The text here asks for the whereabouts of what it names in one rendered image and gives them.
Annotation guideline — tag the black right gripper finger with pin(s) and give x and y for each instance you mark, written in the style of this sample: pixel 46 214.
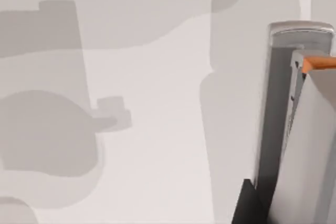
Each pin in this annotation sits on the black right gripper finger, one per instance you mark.
pixel 246 203

